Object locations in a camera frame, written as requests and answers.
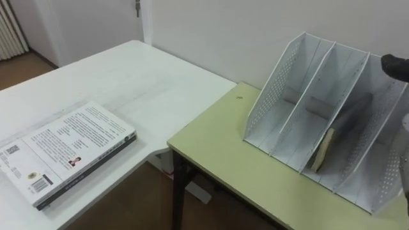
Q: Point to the white radiator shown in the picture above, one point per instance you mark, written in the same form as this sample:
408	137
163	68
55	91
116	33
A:
9	30

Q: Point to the white door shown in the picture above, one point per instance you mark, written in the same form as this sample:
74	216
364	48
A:
96	22

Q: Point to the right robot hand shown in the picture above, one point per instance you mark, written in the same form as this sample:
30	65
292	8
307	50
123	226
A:
396	66

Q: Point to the keys in door lock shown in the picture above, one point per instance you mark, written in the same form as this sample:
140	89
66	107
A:
137	7

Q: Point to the white perforated file rack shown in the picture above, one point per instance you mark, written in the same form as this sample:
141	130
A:
287	108

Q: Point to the white cover book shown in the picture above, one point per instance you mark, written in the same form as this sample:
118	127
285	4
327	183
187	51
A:
64	150

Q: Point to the yellow-green top table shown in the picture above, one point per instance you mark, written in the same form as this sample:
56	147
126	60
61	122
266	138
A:
243	179

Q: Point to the white desk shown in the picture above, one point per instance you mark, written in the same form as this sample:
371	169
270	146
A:
134	83

